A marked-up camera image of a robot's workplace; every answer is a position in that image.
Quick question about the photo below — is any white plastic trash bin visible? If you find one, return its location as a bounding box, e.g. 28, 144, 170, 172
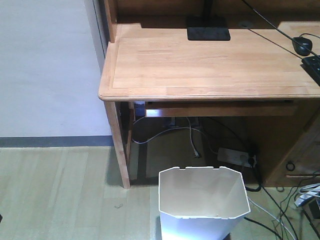
158, 166, 251, 240

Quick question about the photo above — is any wooden desk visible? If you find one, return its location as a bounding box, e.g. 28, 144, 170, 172
98, 0, 320, 189

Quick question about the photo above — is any white power strip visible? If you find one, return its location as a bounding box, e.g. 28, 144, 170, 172
217, 147, 257, 168

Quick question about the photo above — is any black monitor stand base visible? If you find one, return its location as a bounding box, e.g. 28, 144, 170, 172
186, 0, 231, 41

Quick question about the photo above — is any black keyboard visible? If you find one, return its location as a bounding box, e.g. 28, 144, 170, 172
301, 55, 320, 86

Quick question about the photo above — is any black computer mouse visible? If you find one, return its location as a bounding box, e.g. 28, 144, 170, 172
292, 36, 313, 57

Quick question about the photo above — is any grey cable under desk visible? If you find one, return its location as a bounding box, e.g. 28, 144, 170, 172
131, 116, 218, 159

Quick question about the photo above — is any black power cable on floor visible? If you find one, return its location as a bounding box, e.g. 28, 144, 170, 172
243, 149, 263, 193

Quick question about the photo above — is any white cables bundle right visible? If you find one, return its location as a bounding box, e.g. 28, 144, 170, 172
293, 183, 320, 208

